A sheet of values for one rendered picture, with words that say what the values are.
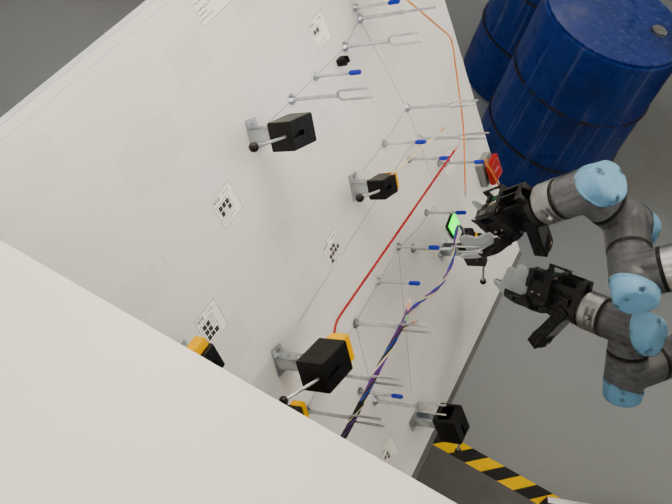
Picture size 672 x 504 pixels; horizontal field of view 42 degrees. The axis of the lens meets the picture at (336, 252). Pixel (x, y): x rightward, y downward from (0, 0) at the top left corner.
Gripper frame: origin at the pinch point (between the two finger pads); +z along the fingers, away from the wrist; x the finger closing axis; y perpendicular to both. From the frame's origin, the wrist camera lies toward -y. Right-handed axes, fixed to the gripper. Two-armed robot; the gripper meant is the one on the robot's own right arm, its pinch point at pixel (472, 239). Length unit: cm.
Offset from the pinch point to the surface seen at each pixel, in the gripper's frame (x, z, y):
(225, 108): 24, -19, 59
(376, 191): 13.9, -12.0, 29.3
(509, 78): -133, 83, -51
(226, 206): 34, -16, 52
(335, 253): 23.6, -4.6, 28.2
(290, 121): 23, -26, 52
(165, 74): 28, -24, 69
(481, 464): 0, 86, -90
